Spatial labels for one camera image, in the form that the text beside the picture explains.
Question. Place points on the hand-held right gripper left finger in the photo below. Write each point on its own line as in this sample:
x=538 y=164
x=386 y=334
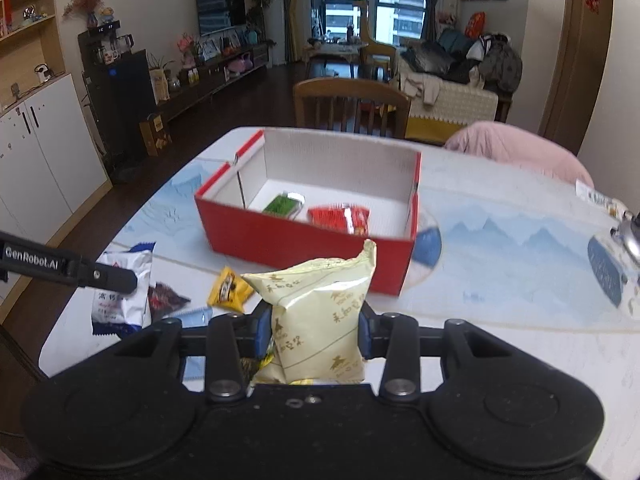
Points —
x=263 y=331

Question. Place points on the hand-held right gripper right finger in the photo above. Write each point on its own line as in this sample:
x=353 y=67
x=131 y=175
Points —
x=364 y=333

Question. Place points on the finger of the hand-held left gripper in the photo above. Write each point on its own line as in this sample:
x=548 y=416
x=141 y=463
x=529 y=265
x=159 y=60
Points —
x=116 y=278

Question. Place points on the white and blue snack bag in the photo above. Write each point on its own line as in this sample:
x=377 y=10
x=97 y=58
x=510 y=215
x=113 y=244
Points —
x=120 y=305

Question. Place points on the pale yellow snack bag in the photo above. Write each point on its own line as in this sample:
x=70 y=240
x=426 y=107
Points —
x=316 y=310

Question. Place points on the dark brown snack packet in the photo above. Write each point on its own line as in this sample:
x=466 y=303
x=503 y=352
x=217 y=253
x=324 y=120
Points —
x=167 y=301

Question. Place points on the red cardboard box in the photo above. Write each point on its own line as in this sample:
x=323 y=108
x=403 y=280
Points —
x=305 y=255

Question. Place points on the red snack packet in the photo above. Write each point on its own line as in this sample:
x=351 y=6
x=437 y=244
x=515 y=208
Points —
x=336 y=217

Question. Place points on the green snack packet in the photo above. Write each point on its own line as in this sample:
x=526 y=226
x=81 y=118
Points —
x=282 y=205

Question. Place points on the light blue snack packet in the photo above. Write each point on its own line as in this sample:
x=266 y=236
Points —
x=196 y=318

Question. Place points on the white cabinet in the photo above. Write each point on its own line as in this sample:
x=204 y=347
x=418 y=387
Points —
x=40 y=155

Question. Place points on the brown gift bag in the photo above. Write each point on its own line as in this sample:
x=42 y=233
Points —
x=155 y=136

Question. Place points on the black tea cabinet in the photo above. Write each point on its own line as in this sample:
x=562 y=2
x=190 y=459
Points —
x=122 y=105

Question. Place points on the dark television stand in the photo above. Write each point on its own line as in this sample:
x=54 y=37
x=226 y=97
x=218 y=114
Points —
x=220 y=72

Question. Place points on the wooden dining chair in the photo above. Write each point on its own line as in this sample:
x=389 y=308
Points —
x=350 y=102

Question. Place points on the dried flower vase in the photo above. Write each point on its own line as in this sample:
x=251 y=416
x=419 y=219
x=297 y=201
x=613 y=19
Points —
x=89 y=5

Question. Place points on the white tube packet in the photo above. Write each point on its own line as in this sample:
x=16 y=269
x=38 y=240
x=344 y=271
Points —
x=595 y=196

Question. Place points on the sofa with piled clothes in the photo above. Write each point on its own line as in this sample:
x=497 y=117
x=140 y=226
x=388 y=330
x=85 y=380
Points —
x=460 y=75

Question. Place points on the wooden coffee table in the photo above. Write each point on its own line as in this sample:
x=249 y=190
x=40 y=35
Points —
x=334 y=55

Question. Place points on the metal kettle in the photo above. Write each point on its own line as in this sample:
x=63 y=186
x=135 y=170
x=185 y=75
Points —
x=629 y=232

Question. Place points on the flat screen television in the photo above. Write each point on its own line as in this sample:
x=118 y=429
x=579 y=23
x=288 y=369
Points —
x=220 y=9

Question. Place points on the wooden armchair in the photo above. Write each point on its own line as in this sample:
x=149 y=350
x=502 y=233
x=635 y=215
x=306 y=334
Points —
x=374 y=42

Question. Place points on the white standing air conditioner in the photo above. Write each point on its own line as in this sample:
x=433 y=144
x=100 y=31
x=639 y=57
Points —
x=275 y=15

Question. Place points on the wooden door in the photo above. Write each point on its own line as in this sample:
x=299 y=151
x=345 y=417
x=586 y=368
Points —
x=575 y=55

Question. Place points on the wooden wall shelf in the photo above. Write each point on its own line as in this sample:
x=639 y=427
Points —
x=30 y=15

